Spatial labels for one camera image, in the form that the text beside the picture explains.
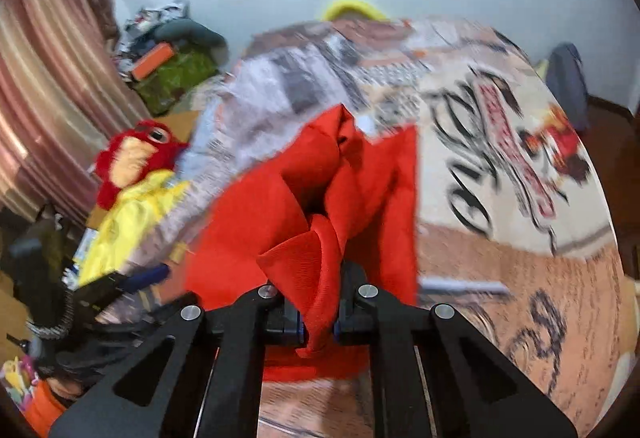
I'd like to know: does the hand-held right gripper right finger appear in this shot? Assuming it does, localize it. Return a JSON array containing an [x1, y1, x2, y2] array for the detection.
[[332, 260, 578, 438]]

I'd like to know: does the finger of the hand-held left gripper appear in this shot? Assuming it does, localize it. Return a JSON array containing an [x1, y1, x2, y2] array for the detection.
[[75, 264, 172, 314]]

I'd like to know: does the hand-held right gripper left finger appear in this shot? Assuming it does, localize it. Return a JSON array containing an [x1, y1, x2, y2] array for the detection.
[[50, 263, 306, 438]]

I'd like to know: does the red garment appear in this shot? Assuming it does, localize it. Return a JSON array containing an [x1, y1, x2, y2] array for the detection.
[[185, 104, 420, 383]]

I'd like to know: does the yellow cloth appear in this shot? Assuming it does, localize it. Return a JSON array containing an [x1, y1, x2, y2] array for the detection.
[[72, 170, 193, 289]]

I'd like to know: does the red plush toy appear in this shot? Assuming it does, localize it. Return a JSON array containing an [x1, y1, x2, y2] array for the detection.
[[95, 119, 190, 210]]

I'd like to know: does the orange cloth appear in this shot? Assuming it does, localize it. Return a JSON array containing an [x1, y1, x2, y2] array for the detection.
[[25, 380, 68, 434]]

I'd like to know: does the printed blanket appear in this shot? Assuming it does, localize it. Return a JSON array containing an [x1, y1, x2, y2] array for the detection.
[[95, 15, 631, 438]]

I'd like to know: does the green cloth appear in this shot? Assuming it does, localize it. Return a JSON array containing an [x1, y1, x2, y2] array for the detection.
[[132, 45, 221, 116]]

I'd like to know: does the orange box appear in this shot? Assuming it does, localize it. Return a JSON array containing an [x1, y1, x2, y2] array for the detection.
[[132, 43, 176, 81]]

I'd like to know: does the black white patterned cloth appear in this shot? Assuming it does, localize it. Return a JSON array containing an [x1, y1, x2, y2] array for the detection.
[[120, 0, 191, 49]]

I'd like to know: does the yellow soft item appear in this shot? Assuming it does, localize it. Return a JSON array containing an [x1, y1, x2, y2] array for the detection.
[[320, 0, 390, 23]]

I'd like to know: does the blue-grey backpack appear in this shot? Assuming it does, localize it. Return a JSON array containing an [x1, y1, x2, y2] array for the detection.
[[544, 43, 591, 134]]

